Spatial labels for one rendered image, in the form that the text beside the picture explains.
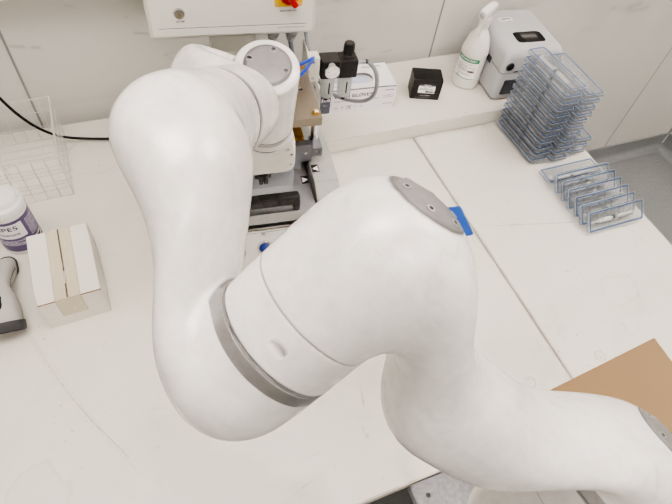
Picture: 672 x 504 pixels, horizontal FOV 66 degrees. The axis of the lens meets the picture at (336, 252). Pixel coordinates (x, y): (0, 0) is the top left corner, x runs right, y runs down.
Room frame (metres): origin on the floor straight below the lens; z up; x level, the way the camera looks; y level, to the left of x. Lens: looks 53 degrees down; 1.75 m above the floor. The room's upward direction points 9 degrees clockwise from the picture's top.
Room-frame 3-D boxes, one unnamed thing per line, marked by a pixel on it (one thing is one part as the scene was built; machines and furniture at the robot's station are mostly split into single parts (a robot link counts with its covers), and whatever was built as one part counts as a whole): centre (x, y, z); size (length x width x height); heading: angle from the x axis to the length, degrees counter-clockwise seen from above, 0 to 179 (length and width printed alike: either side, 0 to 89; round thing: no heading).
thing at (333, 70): (1.02, 0.07, 1.05); 0.15 x 0.05 x 0.15; 111
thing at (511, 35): (1.52, -0.44, 0.88); 0.25 x 0.20 x 0.17; 23
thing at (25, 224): (0.63, 0.71, 0.82); 0.09 x 0.09 x 0.15
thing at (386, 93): (1.28, 0.03, 0.83); 0.23 x 0.12 x 0.07; 114
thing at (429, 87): (1.36, -0.18, 0.83); 0.09 x 0.06 x 0.07; 99
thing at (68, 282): (0.54, 0.55, 0.80); 0.19 x 0.13 x 0.09; 29
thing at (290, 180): (0.78, 0.21, 0.97); 0.30 x 0.22 x 0.08; 21
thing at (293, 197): (0.65, 0.16, 0.99); 0.15 x 0.02 x 0.04; 111
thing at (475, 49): (1.45, -0.31, 0.92); 0.09 x 0.08 x 0.25; 151
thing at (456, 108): (1.38, -0.17, 0.77); 0.84 x 0.30 x 0.04; 119
